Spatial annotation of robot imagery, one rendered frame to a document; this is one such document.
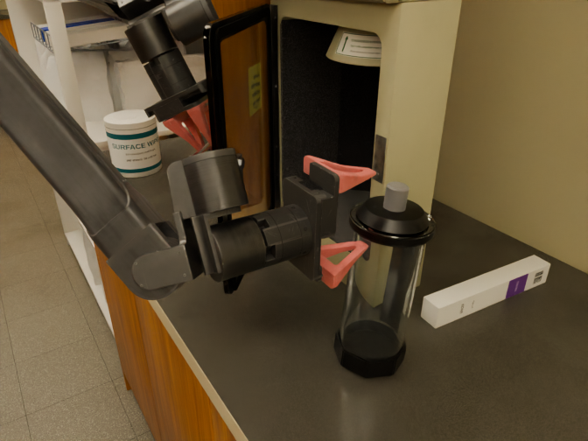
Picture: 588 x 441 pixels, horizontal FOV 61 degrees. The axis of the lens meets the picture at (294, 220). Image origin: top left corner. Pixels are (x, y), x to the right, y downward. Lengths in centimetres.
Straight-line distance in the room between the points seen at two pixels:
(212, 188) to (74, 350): 190
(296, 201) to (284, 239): 5
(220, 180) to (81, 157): 14
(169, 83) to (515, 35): 67
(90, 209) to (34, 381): 178
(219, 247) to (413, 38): 39
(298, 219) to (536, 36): 69
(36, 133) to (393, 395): 53
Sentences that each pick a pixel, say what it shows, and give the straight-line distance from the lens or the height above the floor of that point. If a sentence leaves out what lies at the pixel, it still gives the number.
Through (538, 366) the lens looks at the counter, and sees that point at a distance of 82.
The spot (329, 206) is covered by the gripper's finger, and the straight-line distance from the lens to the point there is 51.
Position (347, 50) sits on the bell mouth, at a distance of 79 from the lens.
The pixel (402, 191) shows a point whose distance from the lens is 61.
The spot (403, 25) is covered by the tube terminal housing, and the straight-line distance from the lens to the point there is 69.
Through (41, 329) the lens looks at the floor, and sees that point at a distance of 250.
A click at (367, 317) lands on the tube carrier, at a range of 67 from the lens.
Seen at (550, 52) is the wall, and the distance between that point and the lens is 106.
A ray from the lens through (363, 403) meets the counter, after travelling 70.
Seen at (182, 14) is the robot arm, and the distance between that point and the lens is 74.
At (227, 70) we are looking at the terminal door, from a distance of 70.
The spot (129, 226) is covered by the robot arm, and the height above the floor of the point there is 123.
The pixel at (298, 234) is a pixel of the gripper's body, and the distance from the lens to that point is 51.
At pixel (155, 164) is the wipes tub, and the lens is 139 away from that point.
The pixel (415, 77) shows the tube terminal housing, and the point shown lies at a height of 131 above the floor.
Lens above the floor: 146
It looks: 28 degrees down
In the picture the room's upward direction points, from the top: straight up
